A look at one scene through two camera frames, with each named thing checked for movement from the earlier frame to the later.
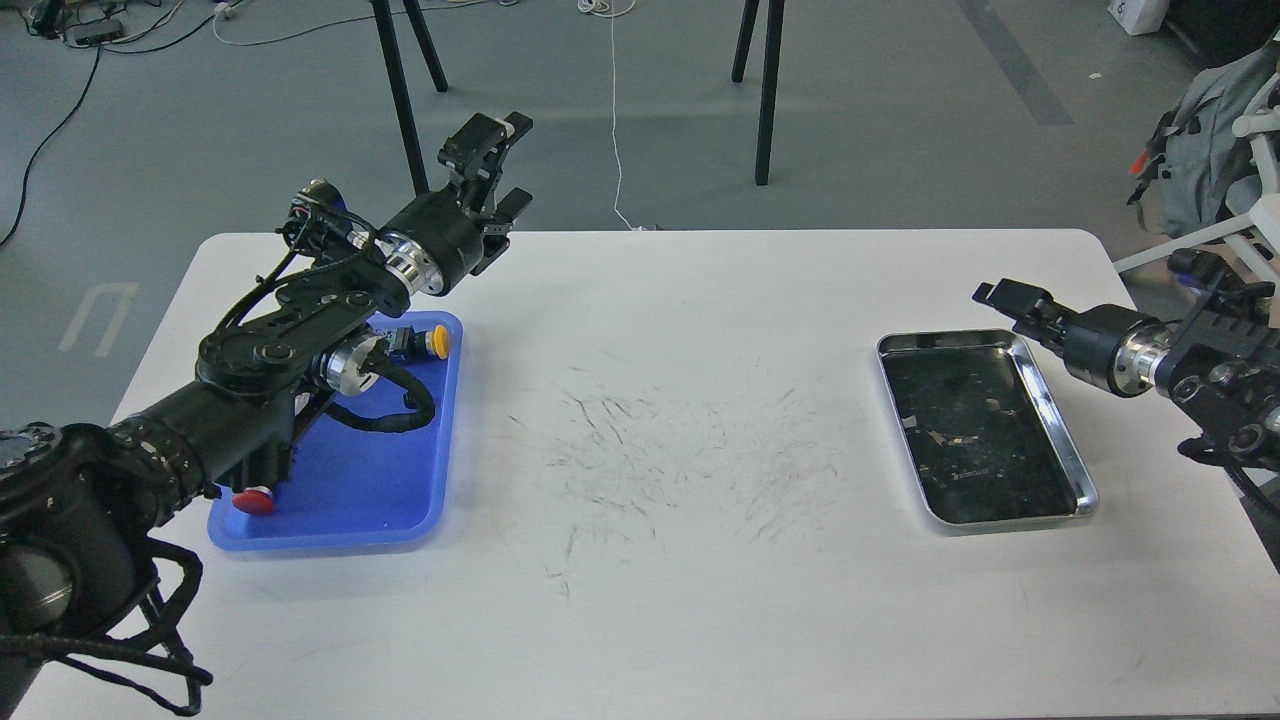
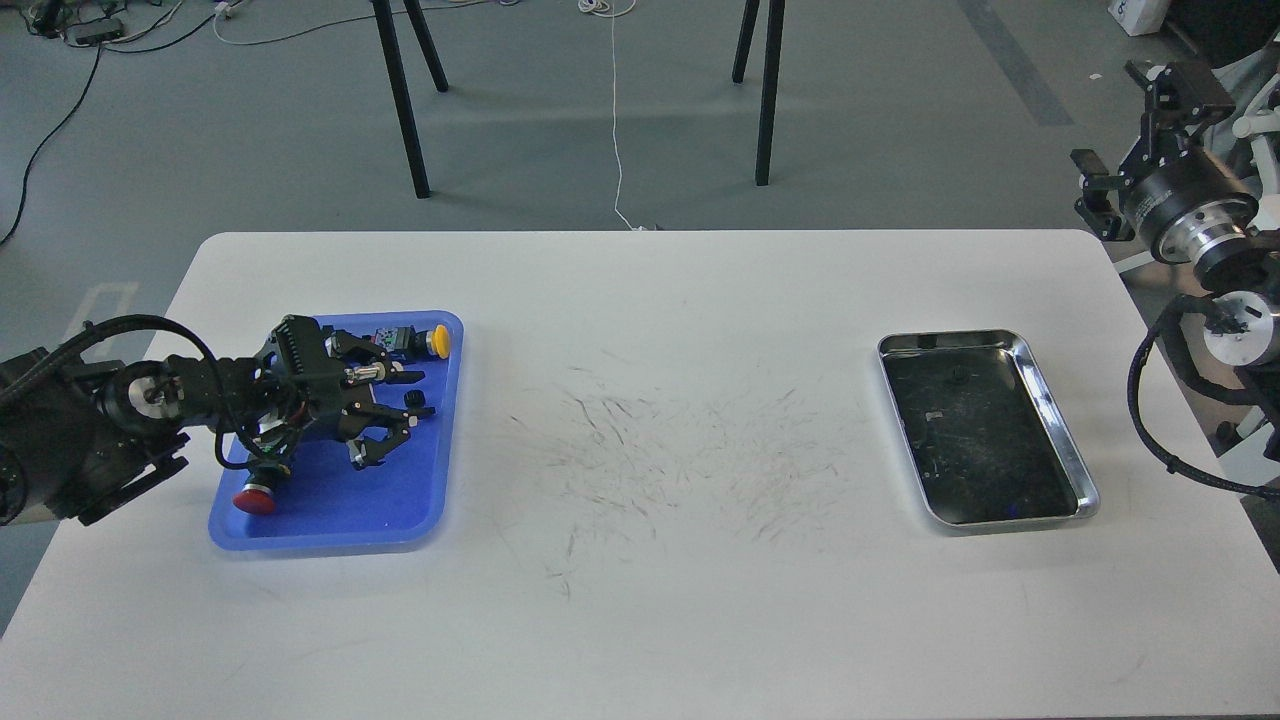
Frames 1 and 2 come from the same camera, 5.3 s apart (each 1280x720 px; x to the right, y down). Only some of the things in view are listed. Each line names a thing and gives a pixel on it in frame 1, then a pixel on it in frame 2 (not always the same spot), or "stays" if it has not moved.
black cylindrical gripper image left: x=434 y=244 → x=299 y=377
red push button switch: x=256 y=500 stays
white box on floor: x=1139 y=16 stays
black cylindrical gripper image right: x=1128 y=357 → x=1193 y=211
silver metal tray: x=985 y=439 stays
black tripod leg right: x=768 y=91 stays
